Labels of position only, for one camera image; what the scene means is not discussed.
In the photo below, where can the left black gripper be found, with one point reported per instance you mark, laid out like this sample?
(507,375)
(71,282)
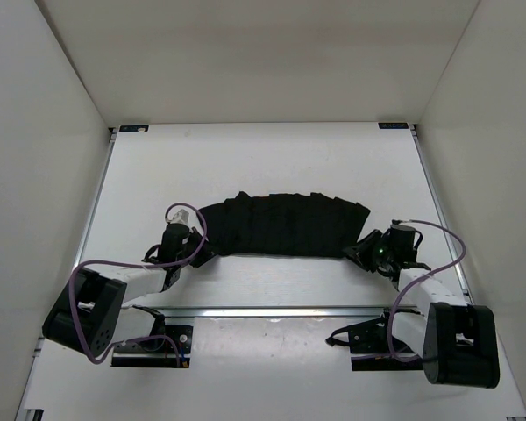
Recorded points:
(206,253)

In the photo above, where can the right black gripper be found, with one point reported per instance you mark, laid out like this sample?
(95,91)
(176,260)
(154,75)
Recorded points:
(359,252)

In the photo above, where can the black pleated skirt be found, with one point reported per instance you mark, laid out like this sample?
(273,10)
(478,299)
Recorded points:
(292,225)

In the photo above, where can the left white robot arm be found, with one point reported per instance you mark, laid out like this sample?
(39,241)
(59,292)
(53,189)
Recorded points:
(89,316)

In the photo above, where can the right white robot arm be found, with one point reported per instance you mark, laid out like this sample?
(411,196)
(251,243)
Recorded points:
(427,328)

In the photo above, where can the right corner label sticker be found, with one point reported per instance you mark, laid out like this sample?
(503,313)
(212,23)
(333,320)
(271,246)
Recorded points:
(393,126)

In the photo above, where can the corner label sticker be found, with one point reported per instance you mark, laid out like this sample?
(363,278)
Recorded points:
(133,128)
(393,126)

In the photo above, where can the left corner label sticker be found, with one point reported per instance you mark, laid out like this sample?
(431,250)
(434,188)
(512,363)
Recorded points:
(133,128)

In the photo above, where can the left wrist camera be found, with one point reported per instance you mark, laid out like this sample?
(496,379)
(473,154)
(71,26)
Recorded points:
(180,217)

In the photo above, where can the aluminium front rail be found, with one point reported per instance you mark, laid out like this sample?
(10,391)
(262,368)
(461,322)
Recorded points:
(272,312)

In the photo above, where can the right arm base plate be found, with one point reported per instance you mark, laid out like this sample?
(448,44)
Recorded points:
(367,343)

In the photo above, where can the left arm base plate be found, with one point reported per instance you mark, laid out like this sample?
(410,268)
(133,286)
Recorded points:
(159,353)

